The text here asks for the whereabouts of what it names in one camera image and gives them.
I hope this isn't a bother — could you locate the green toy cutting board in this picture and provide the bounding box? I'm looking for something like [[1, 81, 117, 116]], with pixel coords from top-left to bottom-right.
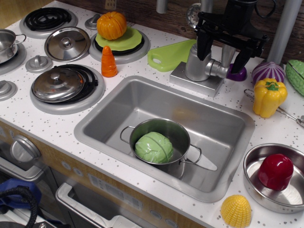
[[147, 39, 196, 72]]

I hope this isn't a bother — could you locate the orange toy carrot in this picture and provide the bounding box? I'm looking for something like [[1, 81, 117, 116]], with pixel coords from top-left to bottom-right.
[[101, 46, 118, 77]]

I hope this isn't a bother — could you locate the yellow toy bell pepper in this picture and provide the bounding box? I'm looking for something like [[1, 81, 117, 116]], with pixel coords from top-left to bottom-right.
[[253, 78, 288, 118]]

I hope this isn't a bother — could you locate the grey stove knob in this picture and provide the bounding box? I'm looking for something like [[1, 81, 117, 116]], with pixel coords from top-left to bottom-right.
[[85, 14, 101, 30], [25, 55, 53, 73], [0, 80, 18, 101]]

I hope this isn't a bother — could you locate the front right stove burner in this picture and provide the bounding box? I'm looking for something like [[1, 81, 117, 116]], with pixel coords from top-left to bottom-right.
[[30, 64, 105, 115]]

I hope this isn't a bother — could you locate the steel pot lid upper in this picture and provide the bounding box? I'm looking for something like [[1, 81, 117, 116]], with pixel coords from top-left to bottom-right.
[[44, 27, 91, 62]]

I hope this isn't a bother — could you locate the grey oven door handle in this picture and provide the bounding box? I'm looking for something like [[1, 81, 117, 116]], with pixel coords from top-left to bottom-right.
[[0, 158, 45, 181]]

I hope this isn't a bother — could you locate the silver toy faucet lever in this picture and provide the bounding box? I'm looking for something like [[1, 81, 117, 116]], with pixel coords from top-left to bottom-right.
[[185, 44, 236, 82]]

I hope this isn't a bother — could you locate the silver faucet base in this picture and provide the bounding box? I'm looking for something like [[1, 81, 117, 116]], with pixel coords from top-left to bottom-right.
[[169, 61, 225, 98]]

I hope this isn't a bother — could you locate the grey oven dial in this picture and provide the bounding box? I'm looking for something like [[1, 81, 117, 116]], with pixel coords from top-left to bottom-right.
[[10, 135, 41, 163]]

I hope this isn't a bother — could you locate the clear faucet knob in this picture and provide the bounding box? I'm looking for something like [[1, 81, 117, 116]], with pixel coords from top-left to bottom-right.
[[186, 3, 201, 28]]

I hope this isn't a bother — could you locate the grey stove knob top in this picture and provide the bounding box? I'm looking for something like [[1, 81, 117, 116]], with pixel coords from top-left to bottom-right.
[[85, 14, 101, 30]]

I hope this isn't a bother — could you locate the metal utensil handle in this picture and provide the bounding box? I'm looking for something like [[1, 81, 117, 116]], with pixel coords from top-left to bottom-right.
[[244, 89, 304, 127]]

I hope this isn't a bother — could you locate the red toy pepper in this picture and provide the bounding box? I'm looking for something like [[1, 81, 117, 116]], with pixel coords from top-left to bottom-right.
[[258, 153, 294, 190]]

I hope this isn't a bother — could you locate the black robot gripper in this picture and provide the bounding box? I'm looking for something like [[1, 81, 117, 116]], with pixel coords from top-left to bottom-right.
[[196, 12, 269, 74]]

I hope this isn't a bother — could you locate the orange toy pumpkin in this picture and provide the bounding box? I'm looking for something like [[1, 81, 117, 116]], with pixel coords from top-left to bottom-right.
[[96, 11, 127, 40]]

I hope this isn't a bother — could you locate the blue clamp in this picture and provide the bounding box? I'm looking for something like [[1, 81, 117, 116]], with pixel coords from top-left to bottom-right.
[[0, 179, 42, 213]]

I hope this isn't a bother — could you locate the steel pan right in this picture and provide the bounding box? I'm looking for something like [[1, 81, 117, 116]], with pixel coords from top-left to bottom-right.
[[243, 143, 304, 214]]

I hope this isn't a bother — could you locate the steel pot with handles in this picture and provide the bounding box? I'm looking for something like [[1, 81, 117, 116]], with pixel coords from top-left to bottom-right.
[[120, 118, 202, 173]]

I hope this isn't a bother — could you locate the steel pot far left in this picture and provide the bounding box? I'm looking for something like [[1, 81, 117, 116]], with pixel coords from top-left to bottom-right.
[[0, 29, 27, 64]]

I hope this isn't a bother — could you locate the grey stove knob middle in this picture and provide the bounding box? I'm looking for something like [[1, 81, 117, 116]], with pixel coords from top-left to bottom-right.
[[25, 55, 53, 73]]

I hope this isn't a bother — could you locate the green toy vegetable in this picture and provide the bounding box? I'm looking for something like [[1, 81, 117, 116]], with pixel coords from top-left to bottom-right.
[[285, 60, 304, 96]]

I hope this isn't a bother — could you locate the purple toy bowl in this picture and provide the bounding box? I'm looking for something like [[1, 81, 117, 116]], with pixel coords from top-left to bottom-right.
[[227, 64, 247, 82]]

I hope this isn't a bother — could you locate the grey toy sink basin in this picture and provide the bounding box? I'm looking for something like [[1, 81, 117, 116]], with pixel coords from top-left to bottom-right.
[[74, 76, 255, 203]]

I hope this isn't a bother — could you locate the black braided cable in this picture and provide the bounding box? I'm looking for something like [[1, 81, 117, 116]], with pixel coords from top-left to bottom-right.
[[0, 186, 38, 228]]

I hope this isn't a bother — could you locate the steel pot lid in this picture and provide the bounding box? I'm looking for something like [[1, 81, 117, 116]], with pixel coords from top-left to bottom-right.
[[44, 27, 91, 62], [31, 68, 85, 103]]

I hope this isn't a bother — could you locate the steel pot lid lower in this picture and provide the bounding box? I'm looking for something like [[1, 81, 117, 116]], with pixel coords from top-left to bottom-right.
[[31, 68, 85, 103]]

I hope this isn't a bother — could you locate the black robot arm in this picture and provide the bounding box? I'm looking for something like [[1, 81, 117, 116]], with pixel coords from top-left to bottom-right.
[[195, 0, 269, 74]]

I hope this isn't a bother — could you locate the front left stove burner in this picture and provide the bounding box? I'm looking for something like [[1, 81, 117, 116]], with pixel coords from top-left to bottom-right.
[[0, 44, 27, 75]]

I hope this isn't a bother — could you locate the green toy plate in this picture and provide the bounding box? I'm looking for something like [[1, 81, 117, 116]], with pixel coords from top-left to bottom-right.
[[95, 27, 143, 51]]

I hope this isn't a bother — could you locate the grey vertical post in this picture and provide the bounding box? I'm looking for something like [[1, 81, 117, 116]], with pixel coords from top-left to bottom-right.
[[266, 0, 303, 65]]

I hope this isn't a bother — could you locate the back left stove burner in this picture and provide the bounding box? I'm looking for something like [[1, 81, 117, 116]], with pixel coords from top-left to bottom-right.
[[19, 7, 78, 39]]

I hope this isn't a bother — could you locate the purple toy onion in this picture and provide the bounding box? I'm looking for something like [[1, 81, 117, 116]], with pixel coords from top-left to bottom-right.
[[252, 62, 285, 86]]

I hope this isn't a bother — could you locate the grey stove knob left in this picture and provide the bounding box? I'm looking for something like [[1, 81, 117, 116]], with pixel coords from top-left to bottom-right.
[[0, 80, 18, 101]]

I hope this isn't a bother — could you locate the green toy cabbage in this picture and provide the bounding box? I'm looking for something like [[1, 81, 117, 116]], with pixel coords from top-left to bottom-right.
[[134, 132, 173, 163]]

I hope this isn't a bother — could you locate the yellow toy corn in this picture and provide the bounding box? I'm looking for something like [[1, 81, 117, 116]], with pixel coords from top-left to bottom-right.
[[220, 195, 251, 228]]

